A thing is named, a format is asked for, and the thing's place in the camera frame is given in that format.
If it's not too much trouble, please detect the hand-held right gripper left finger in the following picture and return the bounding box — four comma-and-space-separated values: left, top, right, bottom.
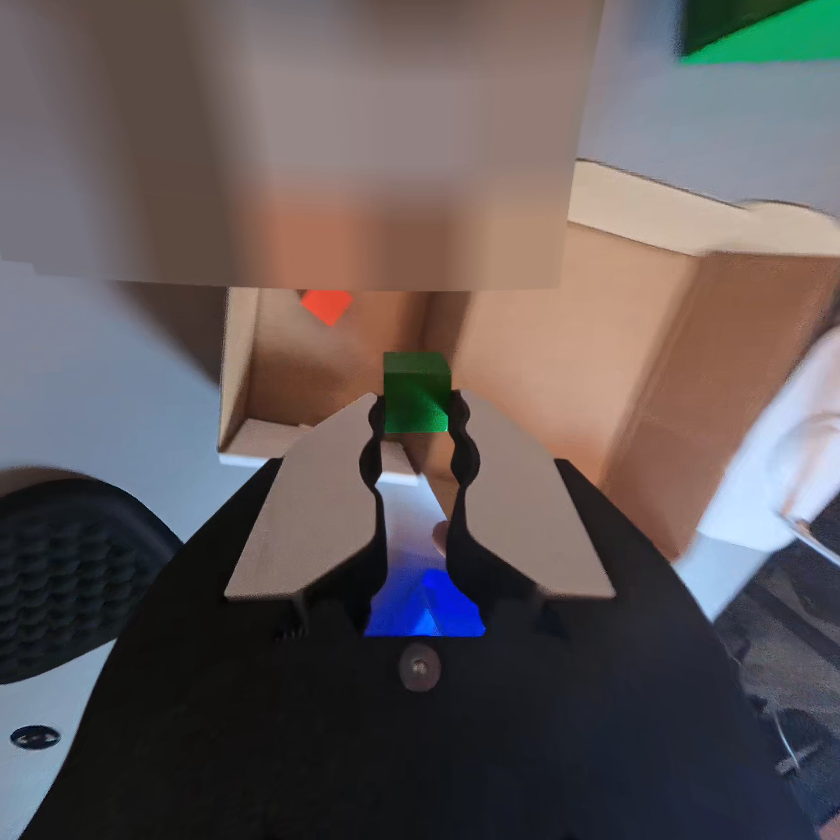
223, 392, 388, 624

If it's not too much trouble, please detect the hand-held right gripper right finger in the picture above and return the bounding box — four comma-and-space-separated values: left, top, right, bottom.
446, 388, 618, 621

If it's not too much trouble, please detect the blue cube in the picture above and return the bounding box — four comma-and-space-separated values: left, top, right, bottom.
364, 567, 488, 639

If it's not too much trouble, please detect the cardboard box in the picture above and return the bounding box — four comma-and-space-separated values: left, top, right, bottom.
217, 161, 840, 565

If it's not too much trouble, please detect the green wooden cube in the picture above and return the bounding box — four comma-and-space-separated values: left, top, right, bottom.
382, 351, 454, 434

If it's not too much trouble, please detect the red wooden cube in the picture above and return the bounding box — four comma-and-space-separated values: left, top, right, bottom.
300, 290, 355, 328

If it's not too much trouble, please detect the green box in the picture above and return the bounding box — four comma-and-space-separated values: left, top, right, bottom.
679, 0, 840, 65

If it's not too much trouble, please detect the white cloth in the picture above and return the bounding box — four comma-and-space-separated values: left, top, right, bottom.
696, 325, 840, 567

